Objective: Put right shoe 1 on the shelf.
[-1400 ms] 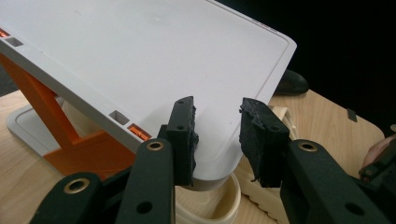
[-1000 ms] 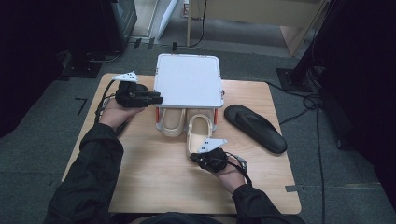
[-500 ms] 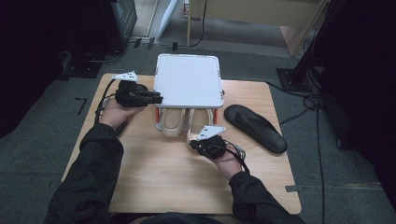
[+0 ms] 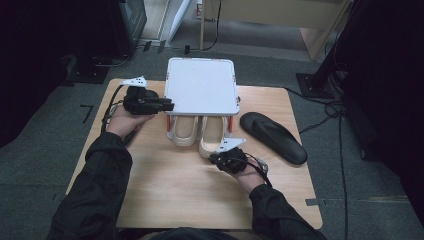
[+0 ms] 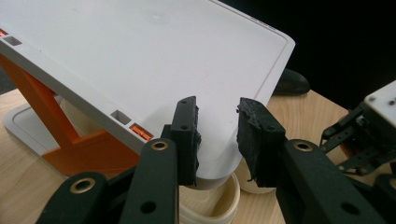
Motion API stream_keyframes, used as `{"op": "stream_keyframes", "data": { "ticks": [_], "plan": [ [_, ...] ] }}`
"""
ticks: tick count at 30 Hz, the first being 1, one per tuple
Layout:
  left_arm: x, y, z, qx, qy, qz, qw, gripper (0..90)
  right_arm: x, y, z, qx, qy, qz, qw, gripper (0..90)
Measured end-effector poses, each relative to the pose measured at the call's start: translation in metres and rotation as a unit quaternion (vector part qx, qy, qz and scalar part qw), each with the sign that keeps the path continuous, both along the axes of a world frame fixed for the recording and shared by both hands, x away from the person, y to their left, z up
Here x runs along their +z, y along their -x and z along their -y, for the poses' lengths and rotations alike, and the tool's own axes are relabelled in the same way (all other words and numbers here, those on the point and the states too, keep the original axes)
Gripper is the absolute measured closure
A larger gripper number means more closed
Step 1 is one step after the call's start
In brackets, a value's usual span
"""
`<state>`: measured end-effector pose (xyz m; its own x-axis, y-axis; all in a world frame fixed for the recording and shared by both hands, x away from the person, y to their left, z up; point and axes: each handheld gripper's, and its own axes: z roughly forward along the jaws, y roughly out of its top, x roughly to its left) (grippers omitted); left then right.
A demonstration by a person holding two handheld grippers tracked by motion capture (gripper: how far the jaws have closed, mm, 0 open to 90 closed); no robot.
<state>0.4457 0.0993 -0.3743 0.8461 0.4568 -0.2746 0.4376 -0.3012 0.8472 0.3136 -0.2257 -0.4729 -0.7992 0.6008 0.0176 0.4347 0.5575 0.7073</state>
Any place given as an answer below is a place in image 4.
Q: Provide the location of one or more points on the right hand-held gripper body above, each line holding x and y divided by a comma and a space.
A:
233, 161

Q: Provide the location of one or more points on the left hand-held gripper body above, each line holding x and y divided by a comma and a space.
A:
140, 101

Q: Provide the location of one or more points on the cream clog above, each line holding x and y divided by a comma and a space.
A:
211, 133
184, 131

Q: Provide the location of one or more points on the white shoe rack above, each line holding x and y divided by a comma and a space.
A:
200, 86

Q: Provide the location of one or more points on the person's left hand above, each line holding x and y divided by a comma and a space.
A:
125, 121

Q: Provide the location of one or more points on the person's right hand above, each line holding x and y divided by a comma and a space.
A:
255, 176

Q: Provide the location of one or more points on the black stand base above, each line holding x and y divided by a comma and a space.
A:
86, 71

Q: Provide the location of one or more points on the person's dark trousers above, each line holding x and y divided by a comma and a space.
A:
190, 234

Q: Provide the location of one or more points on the black cabinet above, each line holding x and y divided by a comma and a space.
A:
131, 23

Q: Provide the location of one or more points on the white board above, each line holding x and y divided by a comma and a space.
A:
180, 20

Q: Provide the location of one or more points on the black metal stand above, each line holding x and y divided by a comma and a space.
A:
313, 85

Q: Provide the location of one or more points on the dark curtain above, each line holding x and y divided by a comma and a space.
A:
33, 66
390, 100

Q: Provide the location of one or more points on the light wooden desk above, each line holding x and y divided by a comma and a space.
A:
266, 11

